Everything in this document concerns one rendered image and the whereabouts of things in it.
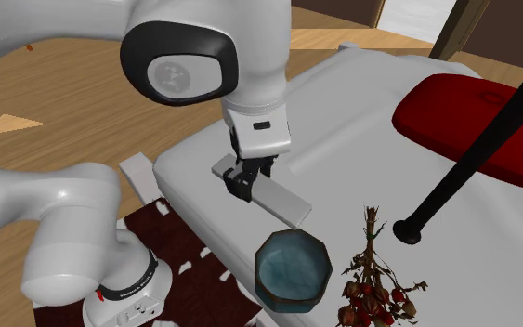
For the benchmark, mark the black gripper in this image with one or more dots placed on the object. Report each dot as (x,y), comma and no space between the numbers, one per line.
(255,165)

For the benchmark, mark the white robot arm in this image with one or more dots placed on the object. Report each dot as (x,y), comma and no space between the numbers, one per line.
(84,208)

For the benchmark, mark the flat grey remote control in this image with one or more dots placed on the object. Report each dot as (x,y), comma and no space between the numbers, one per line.
(281,202)

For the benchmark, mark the dark red patterned robot stand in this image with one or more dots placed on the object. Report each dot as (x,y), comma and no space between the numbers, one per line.
(184,235)

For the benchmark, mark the blue octagonal bowl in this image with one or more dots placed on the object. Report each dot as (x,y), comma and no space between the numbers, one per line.
(290,271)

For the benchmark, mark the white bed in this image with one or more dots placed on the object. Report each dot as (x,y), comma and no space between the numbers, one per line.
(356,149)

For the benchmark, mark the dried bouquet with red buds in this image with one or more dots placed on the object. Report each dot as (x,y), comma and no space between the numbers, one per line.
(369,290)

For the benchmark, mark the red pillow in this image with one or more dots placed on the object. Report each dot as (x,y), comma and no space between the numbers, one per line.
(446,117)

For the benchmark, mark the black baseball bat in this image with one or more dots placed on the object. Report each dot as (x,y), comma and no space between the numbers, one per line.
(478,154)

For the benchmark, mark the olive wooden door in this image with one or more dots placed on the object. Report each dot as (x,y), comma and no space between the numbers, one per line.
(458,27)

